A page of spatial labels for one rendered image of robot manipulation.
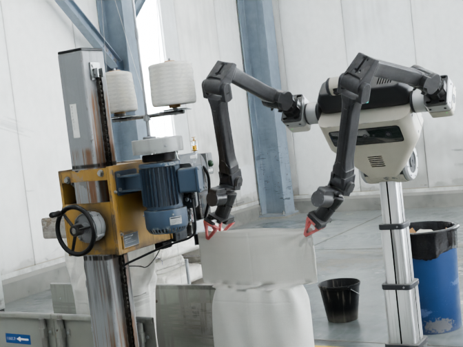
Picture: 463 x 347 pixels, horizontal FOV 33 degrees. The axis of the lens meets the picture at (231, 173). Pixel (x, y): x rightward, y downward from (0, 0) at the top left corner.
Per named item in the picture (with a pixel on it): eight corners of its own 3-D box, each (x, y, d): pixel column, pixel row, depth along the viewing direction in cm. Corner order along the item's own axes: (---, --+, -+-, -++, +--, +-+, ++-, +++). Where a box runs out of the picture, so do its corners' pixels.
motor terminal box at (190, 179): (206, 196, 278) (202, 163, 277) (202, 199, 268) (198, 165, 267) (183, 198, 280) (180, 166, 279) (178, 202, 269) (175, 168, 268)
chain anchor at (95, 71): (106, 78, 276) (104, 61, 276) (96, 78, 272) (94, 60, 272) (100, 80, 278) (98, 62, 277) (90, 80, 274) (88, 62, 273)
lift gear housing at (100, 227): (107, 240, 273) (104, 209, 272) (97, 243, 268) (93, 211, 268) (85, 241, 279) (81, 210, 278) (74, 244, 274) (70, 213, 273)
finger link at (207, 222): (197, 236, 302) (204, 215, 299) (207, 233, 308) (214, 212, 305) (211, 244, 299) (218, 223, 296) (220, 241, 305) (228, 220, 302)
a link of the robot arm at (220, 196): (243, 175, 297) (226, 171, 303) (224, 177, 288) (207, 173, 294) (239, 206, 299) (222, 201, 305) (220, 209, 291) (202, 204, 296)
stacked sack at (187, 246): (210, 248, 619) (208, 229, 619) (161, 265, 563) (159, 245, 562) (167, 248, 642) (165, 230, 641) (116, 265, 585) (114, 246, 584)
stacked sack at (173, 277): (212, 277, 622) (209, 259, 621) (166, 298, 564) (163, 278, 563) (168, 277, 643) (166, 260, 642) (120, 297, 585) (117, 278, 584)
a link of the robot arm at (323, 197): (356, 183, 273) (338, 172, 279) (337, 180, 265) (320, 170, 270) (343, 213, 276) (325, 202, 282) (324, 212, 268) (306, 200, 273)
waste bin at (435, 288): (477, 316, 512) (468, 219, 508) (457, 339, 468) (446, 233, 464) (406, 314, 537) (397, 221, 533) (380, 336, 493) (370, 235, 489)
